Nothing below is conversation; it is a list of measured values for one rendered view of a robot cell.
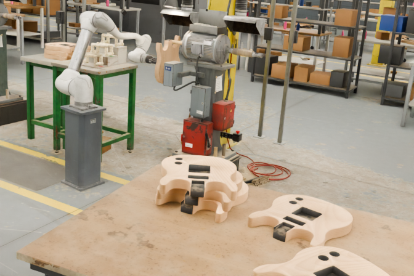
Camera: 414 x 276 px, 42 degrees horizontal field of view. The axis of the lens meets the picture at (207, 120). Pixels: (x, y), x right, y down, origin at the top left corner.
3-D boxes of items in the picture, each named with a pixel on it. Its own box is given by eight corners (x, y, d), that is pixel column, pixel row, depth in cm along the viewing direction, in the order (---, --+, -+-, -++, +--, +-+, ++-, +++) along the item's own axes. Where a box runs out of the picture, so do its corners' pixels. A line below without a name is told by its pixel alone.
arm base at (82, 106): (85, 111, 442) (85, 105, 440) (68, 106, 454) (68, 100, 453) (101, 108, 456) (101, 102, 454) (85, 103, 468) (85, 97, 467)
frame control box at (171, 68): (198, 92, 467) (200, 63, 460) (185, 97, 449) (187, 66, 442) (175, 88, 479) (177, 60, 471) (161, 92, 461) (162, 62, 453)
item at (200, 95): (209, 116, 471) (214, 55, 456) (202, 119, 462) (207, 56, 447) (194, 113, 478) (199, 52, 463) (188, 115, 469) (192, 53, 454)
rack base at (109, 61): (117, 64, 532) (117, 55, 529) (108, 66, 517) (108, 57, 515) (95, 61, 543) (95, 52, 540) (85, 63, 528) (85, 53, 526)
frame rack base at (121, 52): (126, 63, 544) (127, 46, 539) (117, 64, 531) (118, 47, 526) (105, 59, 555) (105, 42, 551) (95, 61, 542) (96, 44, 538)
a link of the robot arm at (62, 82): (65, 93, 450) (48, 89, 462) (79, 98, 464) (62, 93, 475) (95, 8, 457) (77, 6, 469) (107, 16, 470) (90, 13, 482)
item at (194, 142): (211, 154, 478) (214, 116, 468) (204, 158, 467) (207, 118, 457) (187, 148, 490) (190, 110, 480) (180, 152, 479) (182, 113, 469)
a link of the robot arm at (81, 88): (82, 103, 444) (82, 77, 438) (68, 100, 454) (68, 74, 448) (97, 101, 457) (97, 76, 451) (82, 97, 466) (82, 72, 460)
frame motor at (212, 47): (231, 63, 474) (234, 34, 467) (217, 66, 452) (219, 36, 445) (193, 56, 493) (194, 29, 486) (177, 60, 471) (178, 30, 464)
